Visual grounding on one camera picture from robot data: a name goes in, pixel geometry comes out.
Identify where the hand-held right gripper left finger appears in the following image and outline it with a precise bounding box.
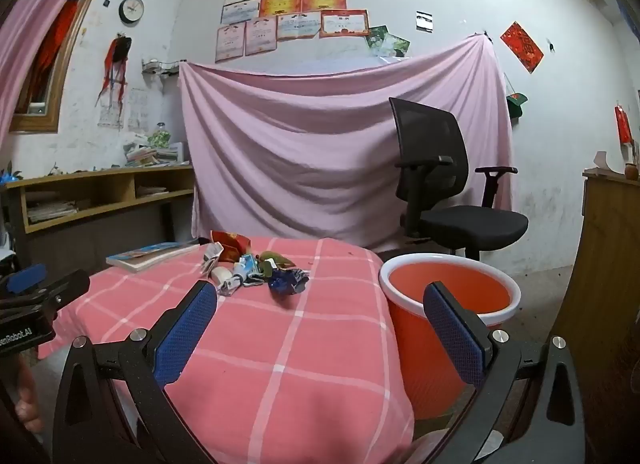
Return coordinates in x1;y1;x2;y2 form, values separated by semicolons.
52;280;223;464

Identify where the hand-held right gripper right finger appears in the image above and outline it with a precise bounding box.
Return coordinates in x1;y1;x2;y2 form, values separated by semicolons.
422;282;586;464

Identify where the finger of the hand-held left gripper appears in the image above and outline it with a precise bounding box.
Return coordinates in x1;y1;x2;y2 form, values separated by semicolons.
0;264;49;299
0;270;91;319

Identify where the orange plastic bucket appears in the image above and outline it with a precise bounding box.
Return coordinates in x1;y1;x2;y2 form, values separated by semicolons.
378;253;523;421

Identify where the red packet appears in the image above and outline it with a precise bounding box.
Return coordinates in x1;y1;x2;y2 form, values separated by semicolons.
210;230;252;265

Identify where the dark blue wrapper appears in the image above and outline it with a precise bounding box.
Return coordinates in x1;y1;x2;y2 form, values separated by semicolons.
268;268;311;298

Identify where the person's left hand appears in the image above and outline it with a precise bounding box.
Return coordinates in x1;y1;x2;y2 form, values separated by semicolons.
14;358;45;434

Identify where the pile of papers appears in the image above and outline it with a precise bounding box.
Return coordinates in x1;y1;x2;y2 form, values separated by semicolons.
27;200;82;224

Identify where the wooden shelf unit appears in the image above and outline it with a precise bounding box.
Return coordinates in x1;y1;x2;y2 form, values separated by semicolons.
0;165;196;272

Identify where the colourful softcover book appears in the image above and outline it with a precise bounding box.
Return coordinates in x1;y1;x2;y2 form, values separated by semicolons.
106;242;202;274

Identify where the pink checked tablecloth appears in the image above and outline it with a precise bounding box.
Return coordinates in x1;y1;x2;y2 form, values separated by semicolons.
37;236;416;464

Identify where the black mesh office chair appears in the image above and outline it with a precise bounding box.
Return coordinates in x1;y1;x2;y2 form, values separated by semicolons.
389;97;530;263

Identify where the stack of books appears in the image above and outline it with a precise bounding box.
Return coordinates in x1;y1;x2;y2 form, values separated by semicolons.
123;141;190;168

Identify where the wooden cabinet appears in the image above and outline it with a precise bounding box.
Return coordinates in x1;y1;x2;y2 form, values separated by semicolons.
550;168;640;464

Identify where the glass jar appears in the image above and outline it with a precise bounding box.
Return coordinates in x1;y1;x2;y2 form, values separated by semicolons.
148;122;174;150

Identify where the pink hanging cloth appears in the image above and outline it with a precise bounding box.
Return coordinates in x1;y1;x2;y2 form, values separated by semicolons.
178;33;515;252

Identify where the red hanging decoration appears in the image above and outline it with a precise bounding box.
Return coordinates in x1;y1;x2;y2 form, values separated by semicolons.
31;0;79;97

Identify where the red black tassel ornament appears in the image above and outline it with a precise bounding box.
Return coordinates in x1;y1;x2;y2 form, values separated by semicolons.
96;34;134;108

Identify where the pink curtain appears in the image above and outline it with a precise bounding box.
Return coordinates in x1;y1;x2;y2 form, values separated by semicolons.
0;0;119;145

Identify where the red paper poster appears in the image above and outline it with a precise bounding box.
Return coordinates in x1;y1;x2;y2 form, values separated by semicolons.
500;21;545;74

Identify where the wooden window frame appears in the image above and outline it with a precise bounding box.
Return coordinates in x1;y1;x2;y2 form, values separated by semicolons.
9;0;126;134

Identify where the white wall calendar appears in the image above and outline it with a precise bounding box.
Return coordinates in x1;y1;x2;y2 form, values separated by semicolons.
97;89;152;131

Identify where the metal wall rack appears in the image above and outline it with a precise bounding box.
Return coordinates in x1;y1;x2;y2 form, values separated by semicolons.
141;57;189;79

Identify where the green wall ornament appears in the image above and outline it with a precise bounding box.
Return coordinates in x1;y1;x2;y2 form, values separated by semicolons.
506;92;529;119

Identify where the red hanging wall charm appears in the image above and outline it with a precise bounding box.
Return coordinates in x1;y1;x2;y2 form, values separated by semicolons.
614;103;634;146

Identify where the round wall clock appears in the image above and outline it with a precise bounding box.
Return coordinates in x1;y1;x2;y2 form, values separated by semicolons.
118;0;145;25

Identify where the group of wall certificates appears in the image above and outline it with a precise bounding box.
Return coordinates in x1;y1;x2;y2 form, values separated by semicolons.
215;0;398;64

